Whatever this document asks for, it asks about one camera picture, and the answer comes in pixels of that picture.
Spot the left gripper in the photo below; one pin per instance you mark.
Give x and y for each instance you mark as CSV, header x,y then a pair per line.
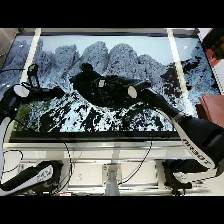
x,y
53,92

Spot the black pants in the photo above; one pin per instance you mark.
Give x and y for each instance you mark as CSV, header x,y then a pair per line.
x,y
106,93

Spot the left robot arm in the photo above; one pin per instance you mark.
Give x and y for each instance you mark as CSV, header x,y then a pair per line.
x,y
9,101

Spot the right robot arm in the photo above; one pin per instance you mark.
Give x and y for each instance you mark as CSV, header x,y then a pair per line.
x,y
196,133

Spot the red garment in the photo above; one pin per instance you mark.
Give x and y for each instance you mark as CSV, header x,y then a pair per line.
x,y
216,55

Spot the dark garment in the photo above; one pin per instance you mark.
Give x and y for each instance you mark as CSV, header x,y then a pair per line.
x,y
215,40

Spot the silver frame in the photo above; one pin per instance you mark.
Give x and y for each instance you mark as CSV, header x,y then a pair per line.
x,y
112,173

